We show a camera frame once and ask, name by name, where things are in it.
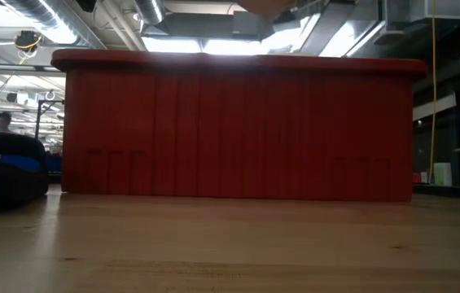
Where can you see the pink slide sandal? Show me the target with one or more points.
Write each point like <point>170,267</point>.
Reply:
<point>266,7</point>

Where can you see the red plastic bin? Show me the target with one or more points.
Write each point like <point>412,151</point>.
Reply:
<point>233,130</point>

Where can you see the grey ceiling box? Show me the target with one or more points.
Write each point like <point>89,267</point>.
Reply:
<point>246,26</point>

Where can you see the small red box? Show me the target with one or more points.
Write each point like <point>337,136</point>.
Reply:
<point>420,177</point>

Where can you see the blue seat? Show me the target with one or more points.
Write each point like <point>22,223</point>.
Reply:
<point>18,163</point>

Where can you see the pale green box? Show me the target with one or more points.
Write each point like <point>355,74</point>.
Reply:
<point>442,173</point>

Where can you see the person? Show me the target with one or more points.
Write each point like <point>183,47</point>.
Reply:
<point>2,121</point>

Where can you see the silver round ventilation duct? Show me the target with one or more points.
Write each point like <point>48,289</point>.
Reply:
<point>150,10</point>

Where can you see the black rack frame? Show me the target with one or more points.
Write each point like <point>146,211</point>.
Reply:
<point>37,122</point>

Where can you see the large silver ventilation duct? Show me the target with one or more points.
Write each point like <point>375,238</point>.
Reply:
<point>50,24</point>

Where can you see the black aluminium frame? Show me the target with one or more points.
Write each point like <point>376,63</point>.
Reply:
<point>453,191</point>

